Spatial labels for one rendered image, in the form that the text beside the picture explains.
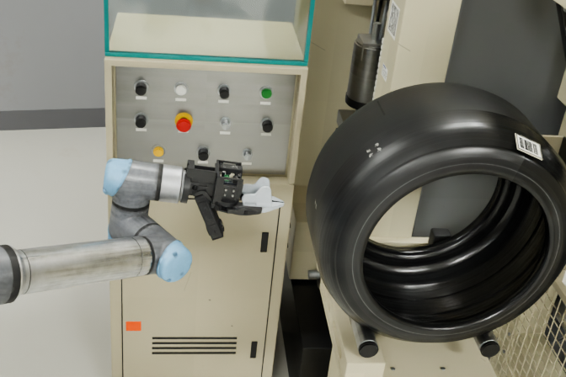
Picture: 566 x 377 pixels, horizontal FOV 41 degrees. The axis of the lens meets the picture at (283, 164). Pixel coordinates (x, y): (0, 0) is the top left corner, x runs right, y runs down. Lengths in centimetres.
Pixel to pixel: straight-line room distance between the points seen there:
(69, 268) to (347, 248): 54
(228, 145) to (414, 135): 88
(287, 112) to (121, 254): 94
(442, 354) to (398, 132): 64
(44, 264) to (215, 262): 114
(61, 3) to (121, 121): 212
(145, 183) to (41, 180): 255
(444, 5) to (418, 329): 71
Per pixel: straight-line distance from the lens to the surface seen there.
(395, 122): 150
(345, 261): 153
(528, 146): 151
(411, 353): 187
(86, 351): 298
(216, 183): 148
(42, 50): 433
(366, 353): 171
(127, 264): 139
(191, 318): 252
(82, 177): 401
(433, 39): 175
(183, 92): 212
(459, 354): 191
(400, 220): 196
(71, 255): 134
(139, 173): 149
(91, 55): 434
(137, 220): 151
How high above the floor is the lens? 203
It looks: 29 degrees down
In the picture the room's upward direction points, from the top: 6 degrees clockwise
